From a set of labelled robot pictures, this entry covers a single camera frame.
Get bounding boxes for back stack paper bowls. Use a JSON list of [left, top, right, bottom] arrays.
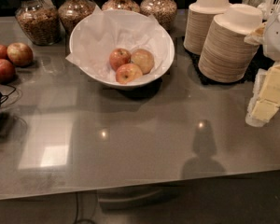
[[184, 0, 231, 55]]

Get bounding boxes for red apple front left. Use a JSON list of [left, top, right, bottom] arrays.
[[0, 59, 16, 84]]

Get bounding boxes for yellowish-red apple on table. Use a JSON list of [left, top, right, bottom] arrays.
[[7, 43, 34, 67]]

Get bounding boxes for left glass cereal jar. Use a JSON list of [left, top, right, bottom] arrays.
[[15, 0, 61, 46]]

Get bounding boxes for back right yellowish apple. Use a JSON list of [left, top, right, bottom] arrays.
[[131, 49, 155, 74]]

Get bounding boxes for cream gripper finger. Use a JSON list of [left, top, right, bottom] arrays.
[[245, 69, 278, 127], [259, 63, 280, 105]]

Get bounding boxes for glass cereal jar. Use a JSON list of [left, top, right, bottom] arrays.
[[15, 0, 61, 46], [102, 0, 140, 12], [58, 0, 96, 35], [140, 0, 177, 31]]

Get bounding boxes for white paper bowl liner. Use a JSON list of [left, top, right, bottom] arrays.
[[65, 5, 170, 84]]

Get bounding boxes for white ceramic bowl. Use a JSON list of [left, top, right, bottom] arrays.
[[68, 9, 175, 90]]

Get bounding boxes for front red-yellow apple in bowl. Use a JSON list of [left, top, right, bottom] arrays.
[[116, 63, 143, 84]]

